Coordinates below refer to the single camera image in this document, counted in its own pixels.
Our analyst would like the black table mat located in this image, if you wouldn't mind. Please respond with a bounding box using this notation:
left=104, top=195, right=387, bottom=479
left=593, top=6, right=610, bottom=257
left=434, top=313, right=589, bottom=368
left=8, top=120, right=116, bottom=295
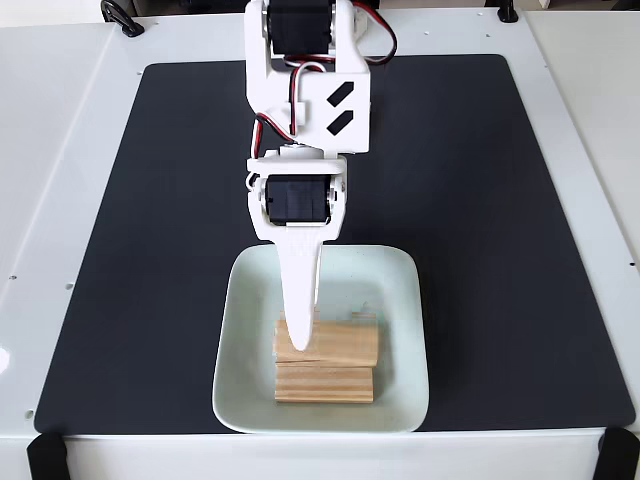
left=33, top=53, right=636, bottom=435

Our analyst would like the wooden block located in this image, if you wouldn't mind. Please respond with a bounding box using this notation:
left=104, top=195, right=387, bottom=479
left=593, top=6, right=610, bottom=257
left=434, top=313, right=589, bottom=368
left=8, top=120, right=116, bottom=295
left=274, top=365, right=376, bottom=404
left=273, top=310, right=381, bottom=369

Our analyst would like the black corner bracket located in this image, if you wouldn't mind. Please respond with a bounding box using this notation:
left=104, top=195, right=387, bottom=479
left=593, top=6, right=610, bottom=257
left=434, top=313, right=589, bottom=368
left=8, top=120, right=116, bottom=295
left=25, top=432, right=69, bottom=480
left=594, top=426, right=640, bottom=480

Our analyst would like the red black white servo cable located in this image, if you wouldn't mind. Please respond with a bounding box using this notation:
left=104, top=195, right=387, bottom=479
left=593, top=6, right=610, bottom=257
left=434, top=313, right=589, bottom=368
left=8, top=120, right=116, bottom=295
left=244, top=62, right=329, bottom=194
left=353, top=1, right=399, bottom=65

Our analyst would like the pale green square plate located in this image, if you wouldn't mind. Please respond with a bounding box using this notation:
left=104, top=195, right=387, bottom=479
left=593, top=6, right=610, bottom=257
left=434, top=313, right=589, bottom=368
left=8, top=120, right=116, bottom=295
left=211, top=243, right=431, bottom=435

